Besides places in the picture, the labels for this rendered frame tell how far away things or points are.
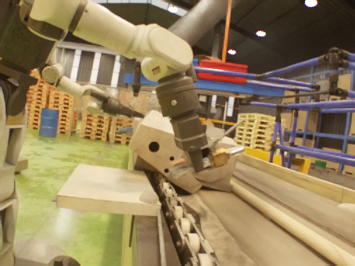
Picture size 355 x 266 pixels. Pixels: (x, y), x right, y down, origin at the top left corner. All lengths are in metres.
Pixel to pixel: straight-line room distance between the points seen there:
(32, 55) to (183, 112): 0.57
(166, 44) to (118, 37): 0.09
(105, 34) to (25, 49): 0.46
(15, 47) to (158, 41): 0.54
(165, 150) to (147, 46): 0.35
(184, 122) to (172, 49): 0.15
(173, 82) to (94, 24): 0.19
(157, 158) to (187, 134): 0.23
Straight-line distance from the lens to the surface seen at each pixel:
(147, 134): 0.68
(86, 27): 0.45
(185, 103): 0.47
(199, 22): 8.71
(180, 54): 0.48
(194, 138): 0.46
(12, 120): 1.03
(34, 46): 0.86
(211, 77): 1.30
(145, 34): 0.46
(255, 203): 0.73
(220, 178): 0.83
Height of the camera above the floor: 0.97
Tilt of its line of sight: 2 degrees down
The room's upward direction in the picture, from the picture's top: 9 degrees clockwise
